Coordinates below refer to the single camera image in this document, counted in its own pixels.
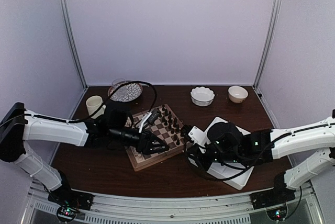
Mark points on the white scalloped bowl black rim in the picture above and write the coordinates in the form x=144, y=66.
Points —
x=202, y=96

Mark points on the aluminium frame post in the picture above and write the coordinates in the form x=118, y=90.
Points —
x=276, y=7
x=71, y=42

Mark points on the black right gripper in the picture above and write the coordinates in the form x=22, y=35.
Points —
x=195, y=151

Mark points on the patterned brown rim plate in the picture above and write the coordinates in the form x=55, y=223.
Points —
x=126, y=93

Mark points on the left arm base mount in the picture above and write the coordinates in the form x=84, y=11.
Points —
x=70, y=202

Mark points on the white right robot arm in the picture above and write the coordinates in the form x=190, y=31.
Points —
x=318, y=136

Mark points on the cream ceramic mug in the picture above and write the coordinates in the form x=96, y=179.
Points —
x=92, y=104

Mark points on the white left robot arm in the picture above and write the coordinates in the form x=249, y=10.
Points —
x=20, y=125

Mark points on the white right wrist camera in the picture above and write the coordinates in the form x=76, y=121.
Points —
x=196, y=136

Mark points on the cream round bowl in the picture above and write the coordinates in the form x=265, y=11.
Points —
x=237, y=94

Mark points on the dark chess pieces row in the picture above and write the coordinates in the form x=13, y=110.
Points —
x=170, y=127

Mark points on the left aluminium frame post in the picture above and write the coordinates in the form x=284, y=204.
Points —
x=71, y=42

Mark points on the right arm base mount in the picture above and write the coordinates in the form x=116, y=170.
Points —
x=276, y=199

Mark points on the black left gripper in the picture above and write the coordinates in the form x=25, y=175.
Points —
x=146, y=140

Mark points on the right aluminium frame post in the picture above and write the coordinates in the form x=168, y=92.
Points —
x=276, y=7

